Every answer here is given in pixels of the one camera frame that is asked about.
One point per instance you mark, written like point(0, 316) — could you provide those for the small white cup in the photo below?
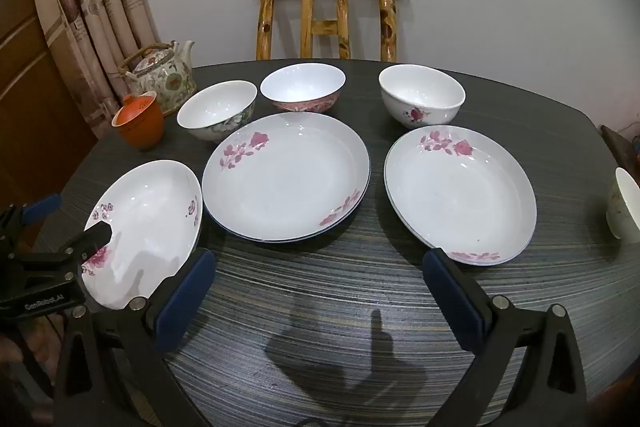
point(625, 207)

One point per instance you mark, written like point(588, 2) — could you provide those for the white plate small pink flowers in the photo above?
point(145, 232)

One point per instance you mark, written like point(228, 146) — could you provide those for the white bowl pink patterned outside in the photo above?
point(300, 82)

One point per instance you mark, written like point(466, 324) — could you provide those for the brown wooden cabinet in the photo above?
point(30, 107)

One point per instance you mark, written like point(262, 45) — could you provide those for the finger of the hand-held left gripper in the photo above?
point(97, 237)
point(42, 208)

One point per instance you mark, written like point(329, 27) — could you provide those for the white bowl red flower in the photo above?
point(420, 89)

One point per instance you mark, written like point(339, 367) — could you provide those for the orange lidded tea cup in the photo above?
point(140, 127)

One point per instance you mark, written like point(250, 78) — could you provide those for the beige patterned curtain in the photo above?
point(95, 7)

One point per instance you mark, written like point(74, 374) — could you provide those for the floral ceramic teapot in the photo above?
point(165, 79)

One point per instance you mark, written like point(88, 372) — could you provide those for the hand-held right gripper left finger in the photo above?
point(185, 302)

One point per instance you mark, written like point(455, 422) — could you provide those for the blue-rimmed pink rose plate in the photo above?
point(285, 192)
point(460, 207)

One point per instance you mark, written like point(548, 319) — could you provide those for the white bowl green floral outside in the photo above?
point(215, 107)

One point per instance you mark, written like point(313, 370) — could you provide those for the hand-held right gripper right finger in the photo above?
point(452, 299)

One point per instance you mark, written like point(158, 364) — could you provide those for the wooden side cabinet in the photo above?
point(620, 147)

